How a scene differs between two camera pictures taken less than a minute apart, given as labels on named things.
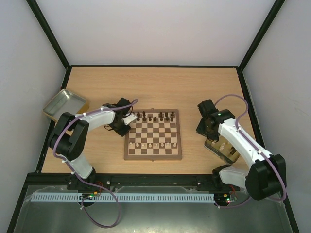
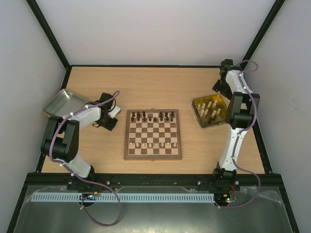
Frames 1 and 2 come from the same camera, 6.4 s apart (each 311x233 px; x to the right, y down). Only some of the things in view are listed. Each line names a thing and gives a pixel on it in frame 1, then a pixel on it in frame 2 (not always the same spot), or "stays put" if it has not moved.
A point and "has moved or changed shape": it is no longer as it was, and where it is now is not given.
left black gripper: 121,133 → 109,127
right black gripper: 210,132 → 219,87
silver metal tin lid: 64,101 stays put
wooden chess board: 155,135 stays put
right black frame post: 268,20 stays put
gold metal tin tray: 223,148 has moved or changed shape
